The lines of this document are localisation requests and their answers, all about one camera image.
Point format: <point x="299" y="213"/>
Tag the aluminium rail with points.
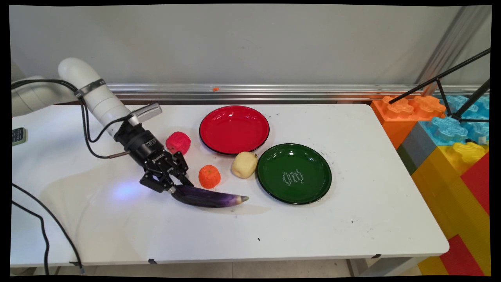
<point x="313" y="93"/>

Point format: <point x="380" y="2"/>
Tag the grey giant building block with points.
<point x="417" y="149"/>

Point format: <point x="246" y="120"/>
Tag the grey handheld device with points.
<point x="18" y="136"/>

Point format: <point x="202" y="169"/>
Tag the pale yellow toy pear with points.
<point x="244" y="165"/>

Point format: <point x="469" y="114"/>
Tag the blue giant building block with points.
<point x="450" y="129"/>

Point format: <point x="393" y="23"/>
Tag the orange toy fruit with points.
<point x="209" y="177"/>

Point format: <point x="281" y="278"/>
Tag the red plate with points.
<point x="234" y="129"/>

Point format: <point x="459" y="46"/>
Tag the orange giant building block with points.
<point x="395" y="117"/>

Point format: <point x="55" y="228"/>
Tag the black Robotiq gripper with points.
<point x="145" y="147"/>

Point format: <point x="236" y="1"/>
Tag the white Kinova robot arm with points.
<point x="98" y="98"/>

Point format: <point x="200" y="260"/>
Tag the red toy apple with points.
<point x="178" y="141"/>

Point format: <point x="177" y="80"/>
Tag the purple toy eggplant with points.
<point x="207" y="197"/>

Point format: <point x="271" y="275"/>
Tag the yellow giant building block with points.
<point x="446" y="192"/>

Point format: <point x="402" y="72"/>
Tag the green plate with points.
<point x="293" y="174"/>

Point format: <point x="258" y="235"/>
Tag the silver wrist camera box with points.
<point x="148" y="112"/>

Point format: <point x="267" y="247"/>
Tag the aluminium frame post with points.
<point x="450" y="47"/>

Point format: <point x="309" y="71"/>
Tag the black tripod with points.
<point x="450" y="71"/>

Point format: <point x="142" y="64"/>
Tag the red giant building block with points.
<point x="479" y="180"/>
<point x="462" y="258"/>

